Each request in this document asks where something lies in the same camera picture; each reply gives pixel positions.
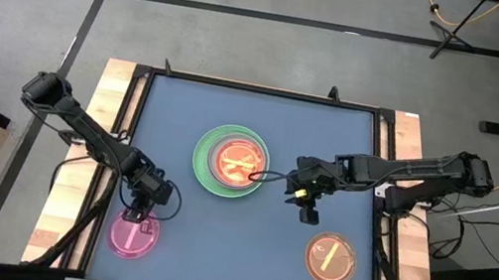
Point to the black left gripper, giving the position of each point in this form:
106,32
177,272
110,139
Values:
151,187

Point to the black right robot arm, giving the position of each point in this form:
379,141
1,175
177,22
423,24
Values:
415,171

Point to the blue-grey table mat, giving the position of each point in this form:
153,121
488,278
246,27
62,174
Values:
237,248

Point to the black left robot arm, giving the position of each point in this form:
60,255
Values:
81,126

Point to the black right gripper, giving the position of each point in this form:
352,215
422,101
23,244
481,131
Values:
314,175

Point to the black pole stand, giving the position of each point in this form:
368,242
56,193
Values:
447,35

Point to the pink translucent plastic plate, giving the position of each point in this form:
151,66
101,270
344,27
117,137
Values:
123,240

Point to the wooden table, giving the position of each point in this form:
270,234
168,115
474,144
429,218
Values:
107,87

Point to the orange translucent plastic plate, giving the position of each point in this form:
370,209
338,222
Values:
339,270
233,178

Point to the green plastic plate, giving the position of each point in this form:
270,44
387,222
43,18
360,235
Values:
200,157

